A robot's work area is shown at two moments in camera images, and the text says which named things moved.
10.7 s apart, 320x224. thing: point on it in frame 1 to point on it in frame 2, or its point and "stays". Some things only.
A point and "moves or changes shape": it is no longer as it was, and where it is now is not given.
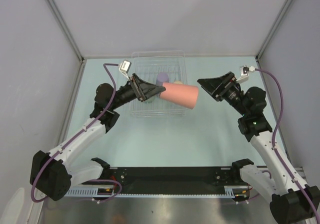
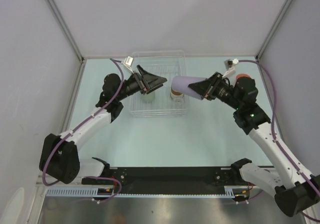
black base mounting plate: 169,180 stays
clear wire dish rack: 159,67 stays
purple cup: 162,77 moves or changes shape
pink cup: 186,96 moves or changes shape
